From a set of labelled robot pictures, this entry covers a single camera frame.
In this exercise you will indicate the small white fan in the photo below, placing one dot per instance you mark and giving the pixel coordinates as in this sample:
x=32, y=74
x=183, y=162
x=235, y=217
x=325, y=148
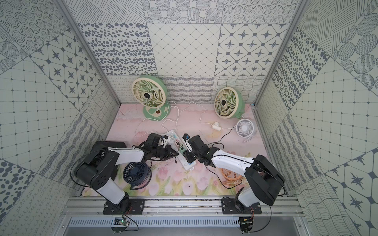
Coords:
x=245, y=128

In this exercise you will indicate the green USB charger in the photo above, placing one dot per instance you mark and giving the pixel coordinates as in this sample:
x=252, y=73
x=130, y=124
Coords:
x=182, y=149

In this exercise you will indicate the white cylindrical adapter plug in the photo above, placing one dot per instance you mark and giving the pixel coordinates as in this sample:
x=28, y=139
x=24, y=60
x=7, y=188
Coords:
x=216, y=126

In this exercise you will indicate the floral pink table mat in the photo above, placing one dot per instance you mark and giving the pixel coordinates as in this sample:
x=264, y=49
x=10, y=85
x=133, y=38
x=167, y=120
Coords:
x=168, y=178

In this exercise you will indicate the navy blue small fan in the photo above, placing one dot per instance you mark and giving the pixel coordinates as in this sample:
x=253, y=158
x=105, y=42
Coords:
x=137, y=174

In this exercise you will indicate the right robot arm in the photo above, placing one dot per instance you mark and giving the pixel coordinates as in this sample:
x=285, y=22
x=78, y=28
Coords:
x=264, y=180

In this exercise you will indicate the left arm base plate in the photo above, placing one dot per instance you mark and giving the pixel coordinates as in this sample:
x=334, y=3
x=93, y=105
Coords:
x=129, y=206

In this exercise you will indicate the large green fan with base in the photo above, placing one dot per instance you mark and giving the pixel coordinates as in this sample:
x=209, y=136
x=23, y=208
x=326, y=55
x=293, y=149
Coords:
x=152, y=93

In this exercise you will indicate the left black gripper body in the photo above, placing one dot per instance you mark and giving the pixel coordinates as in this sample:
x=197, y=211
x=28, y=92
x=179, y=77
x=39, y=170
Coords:
x=165, y=150

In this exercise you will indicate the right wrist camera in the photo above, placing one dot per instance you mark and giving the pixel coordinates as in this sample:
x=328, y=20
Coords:
x=186, y=137

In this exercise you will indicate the green cream desk fan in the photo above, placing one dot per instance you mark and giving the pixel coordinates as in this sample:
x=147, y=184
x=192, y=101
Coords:
x=229, y=103

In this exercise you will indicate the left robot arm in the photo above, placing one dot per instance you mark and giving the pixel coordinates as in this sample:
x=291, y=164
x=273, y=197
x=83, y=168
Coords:
x=95, y=168

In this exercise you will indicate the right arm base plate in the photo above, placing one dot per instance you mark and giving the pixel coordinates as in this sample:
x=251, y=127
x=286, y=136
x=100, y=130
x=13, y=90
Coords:
x=230, y=206

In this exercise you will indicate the orange small fan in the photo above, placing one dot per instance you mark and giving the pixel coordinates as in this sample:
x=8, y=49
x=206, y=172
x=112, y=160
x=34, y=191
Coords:
x=231, y=177

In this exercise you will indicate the white power strip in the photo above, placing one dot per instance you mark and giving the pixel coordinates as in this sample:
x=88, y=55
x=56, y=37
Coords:
x=169, y=139

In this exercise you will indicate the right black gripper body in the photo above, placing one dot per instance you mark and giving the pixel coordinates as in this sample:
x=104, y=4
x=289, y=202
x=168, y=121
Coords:
x=192, y=156

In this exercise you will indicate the aluminium mounting rail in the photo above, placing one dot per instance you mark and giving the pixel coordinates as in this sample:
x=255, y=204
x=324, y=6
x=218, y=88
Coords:
x=179, y=207

